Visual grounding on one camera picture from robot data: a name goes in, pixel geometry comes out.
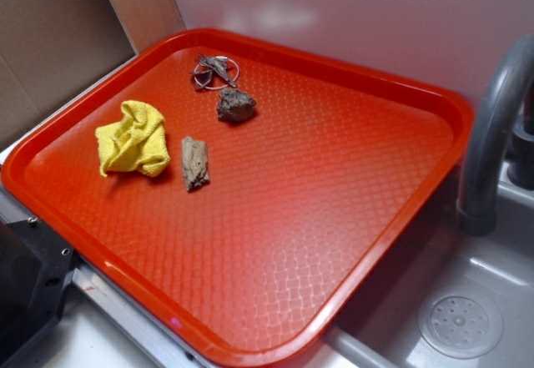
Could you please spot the red plastic serving tray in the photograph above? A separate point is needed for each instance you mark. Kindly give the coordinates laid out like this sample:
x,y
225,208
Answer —
x,y
303,200

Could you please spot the round sink drain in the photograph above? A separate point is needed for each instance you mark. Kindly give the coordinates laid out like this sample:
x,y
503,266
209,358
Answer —
x,y
460,323

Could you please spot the brown cardboard panel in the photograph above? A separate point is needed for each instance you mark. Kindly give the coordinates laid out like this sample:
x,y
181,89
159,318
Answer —
x,y
51,50

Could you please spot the grey curved faucet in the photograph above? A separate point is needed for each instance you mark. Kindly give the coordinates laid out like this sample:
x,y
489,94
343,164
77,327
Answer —
x,y
503,124

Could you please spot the dark brown rock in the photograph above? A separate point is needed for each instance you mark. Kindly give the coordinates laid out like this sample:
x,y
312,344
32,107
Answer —
x,y
235,106

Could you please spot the yellow crumpled cloth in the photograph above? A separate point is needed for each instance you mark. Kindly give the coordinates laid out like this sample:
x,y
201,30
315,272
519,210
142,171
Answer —
x,y
136,143

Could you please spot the grey plastic sink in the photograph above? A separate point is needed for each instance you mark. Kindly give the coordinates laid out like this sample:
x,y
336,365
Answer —
x,y
378,325

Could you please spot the brown wood chip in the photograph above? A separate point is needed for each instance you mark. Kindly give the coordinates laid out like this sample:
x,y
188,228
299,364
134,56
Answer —
x,y
195,163

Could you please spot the aluminium frame rail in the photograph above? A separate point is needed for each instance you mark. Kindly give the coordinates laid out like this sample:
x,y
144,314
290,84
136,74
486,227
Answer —
x,y
100,326

